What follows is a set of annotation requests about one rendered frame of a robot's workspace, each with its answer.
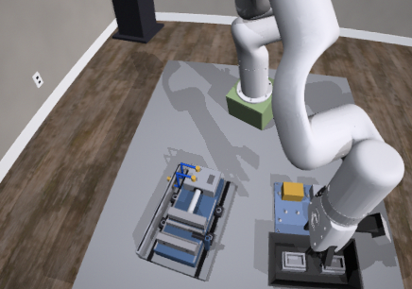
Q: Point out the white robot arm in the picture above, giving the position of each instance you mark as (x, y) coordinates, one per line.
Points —
(371, 168)

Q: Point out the yellow rectangular block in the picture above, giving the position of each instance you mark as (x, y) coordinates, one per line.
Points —
(292, 191)

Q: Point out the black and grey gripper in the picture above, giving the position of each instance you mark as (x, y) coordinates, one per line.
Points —
(326, 236)

